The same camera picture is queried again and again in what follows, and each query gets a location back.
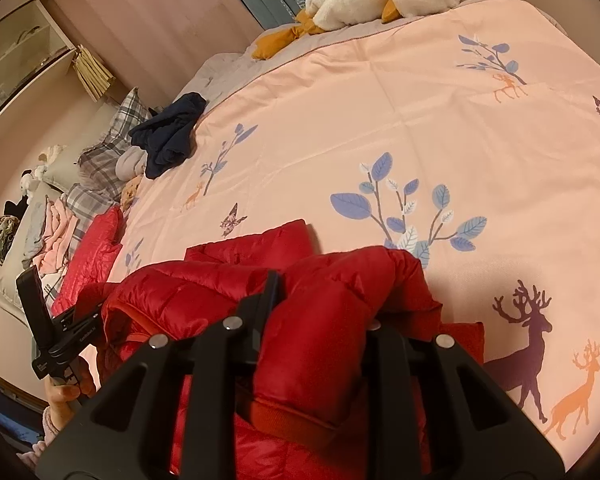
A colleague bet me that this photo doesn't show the person's left forearm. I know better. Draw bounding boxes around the person's left forearm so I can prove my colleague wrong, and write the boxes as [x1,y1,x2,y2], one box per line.
[17,405,73,468]

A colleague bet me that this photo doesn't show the pile of pink clothes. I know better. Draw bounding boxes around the pile of pink clothes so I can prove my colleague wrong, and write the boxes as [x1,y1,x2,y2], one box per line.
[32,200,81,276]

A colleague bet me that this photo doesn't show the small plaid pillow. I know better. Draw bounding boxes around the small plaid pillow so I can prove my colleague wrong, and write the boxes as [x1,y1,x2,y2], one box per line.
[62,182,116,221]

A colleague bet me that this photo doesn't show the pink curtain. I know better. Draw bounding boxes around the pink curtain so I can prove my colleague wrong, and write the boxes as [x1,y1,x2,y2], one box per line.
[55,0,271,91]

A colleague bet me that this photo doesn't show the large plaid pillow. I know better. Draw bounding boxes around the large plaid pillow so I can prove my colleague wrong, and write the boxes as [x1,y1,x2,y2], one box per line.
[77,87,151,196]

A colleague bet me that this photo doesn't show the navy blue garment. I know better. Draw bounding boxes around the navy blue garment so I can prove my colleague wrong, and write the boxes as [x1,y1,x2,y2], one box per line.
[128,91,208,180]

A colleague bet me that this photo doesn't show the grey folded garment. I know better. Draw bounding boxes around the grey folded garment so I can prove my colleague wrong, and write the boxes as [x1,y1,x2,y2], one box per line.
[22,195,48,261]

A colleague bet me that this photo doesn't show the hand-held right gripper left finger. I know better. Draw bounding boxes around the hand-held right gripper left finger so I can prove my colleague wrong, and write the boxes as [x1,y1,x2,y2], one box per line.
[35,270,283,480]

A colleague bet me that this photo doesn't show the red down jacket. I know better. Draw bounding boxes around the red down jacket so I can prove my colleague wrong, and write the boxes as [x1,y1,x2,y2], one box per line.
[97,219,486,480]

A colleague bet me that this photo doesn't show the white wall shelf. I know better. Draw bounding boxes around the white wall shelf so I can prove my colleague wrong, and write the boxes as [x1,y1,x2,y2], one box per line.
[0,0,78,131]

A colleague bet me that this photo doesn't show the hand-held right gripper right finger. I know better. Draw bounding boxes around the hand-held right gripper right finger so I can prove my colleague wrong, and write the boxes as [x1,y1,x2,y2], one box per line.
[365,317,566,480]

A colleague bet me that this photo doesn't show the light grey garment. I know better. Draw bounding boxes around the light grey garment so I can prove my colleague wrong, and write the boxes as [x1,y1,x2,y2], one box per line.
[115,147,148,181]

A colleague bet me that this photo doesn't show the pink deer print duvet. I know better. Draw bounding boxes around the pink deer print duvet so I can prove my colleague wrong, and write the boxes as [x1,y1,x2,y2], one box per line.
[100,0,600,471]

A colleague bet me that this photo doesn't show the folded pink-red down jacket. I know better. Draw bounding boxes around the folded pink-red down jacket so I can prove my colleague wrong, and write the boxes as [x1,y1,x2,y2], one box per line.
[51,205,127,316]

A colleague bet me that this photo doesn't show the dark patterned cloth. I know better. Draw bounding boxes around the dark patterned cloth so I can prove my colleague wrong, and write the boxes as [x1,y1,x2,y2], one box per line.
[0,215,23,266]

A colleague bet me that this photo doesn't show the small orange plush toy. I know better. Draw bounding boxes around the small orange plush toy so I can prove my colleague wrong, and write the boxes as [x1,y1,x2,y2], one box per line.
[120,175,143,213]

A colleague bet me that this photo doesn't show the person's left hand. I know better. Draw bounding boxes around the person's left hand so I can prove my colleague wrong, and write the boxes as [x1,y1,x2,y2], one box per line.
[45,355,97,411]

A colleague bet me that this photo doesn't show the yellow hanging tassel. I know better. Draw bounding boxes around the yellow hanging tassel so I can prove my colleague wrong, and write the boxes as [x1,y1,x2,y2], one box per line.
[72,44,116,102]

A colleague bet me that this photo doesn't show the beige plush toy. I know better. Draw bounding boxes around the beige plush toy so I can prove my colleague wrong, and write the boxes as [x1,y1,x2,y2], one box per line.
[35,145,66,166]

